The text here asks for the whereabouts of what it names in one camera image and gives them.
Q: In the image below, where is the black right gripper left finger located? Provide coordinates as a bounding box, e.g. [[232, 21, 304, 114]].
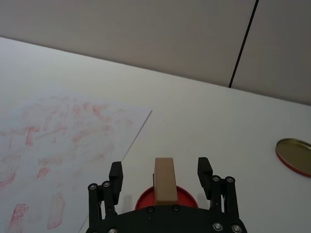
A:
[[87, 161, 124, 233]]

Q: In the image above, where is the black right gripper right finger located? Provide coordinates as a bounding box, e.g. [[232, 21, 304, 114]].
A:
[[197, 157, 240, 220]]

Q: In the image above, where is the tan wooden stamp block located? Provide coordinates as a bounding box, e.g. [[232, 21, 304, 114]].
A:
[[152, 157, 178, 207]]

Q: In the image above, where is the round red ink pad tin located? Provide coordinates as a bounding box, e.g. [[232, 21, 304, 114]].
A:
[[135, 185, 200, 211]]

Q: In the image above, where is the white paper with red stamps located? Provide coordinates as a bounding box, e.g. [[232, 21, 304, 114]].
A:
[[0, 83, 154, 233]]

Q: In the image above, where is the round gold tin lid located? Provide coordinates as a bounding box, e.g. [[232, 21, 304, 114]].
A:
[[275, 138, 311, 178]]

